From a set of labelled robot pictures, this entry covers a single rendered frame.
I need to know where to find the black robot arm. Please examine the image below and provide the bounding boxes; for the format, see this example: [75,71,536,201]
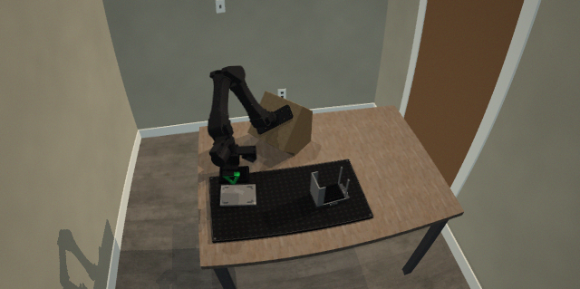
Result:
[208,66,293,168]

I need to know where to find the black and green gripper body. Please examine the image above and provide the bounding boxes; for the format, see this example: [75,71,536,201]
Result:
[222,150,238,176]

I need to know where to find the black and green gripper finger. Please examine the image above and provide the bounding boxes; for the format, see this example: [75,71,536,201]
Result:
[223,172,239,184]

